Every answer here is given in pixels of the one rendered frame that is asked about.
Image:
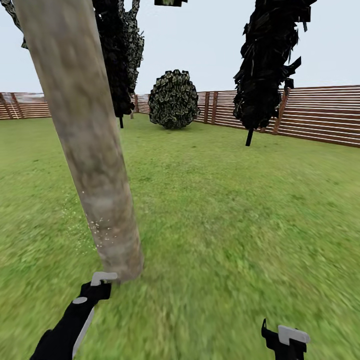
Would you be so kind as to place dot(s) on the bush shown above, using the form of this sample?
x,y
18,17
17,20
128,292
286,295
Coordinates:
x,y
173,101

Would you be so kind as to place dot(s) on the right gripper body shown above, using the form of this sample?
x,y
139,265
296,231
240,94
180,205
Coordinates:
x,y
294,350

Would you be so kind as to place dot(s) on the tree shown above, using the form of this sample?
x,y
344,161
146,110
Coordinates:
x,y
114,50
63,39
270,36
9,7
134,41

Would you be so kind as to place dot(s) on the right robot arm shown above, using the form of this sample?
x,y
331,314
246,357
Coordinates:
x,y
288,344

